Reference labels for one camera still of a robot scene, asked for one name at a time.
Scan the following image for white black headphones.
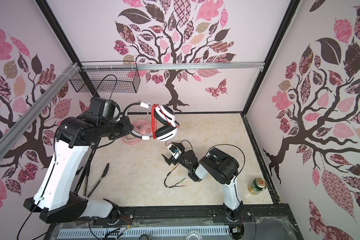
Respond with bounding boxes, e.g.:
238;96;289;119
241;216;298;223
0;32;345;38
123;101;180;142

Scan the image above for pink headphones with cable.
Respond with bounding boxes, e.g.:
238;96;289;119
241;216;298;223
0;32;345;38
121;119;152;146

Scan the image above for orange headphone cable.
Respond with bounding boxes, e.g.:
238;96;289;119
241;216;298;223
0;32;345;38
149;103;187;189

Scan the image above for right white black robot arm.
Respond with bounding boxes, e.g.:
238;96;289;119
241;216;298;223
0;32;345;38
164;143;244;222

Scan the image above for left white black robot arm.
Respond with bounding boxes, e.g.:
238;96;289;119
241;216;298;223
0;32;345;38
24;97;134;225

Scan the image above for black tongs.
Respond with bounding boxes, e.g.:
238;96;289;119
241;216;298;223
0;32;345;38
82;161;110;198

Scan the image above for green drink can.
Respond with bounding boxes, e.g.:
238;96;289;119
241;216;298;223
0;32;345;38
248;178;267;195

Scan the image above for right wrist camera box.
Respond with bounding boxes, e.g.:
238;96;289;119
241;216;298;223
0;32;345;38
167;143;183;160

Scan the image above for black wire mesh basket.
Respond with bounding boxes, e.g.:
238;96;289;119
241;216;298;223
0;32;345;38
70;60;141;95

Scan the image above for back aluminium rail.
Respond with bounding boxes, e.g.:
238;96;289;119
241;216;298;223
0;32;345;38
81;62;265;71

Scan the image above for aluminium rail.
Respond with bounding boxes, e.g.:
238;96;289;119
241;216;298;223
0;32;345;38
81;62;265;71
0;63;80;161

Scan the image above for left aluminium rail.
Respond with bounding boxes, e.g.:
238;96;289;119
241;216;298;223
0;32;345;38
0;63;80;161

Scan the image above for white slotted cable duct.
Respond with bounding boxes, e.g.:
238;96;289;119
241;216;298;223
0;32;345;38
53;226;231;240

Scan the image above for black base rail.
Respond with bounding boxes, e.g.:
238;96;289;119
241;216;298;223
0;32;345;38
44;204;303;240

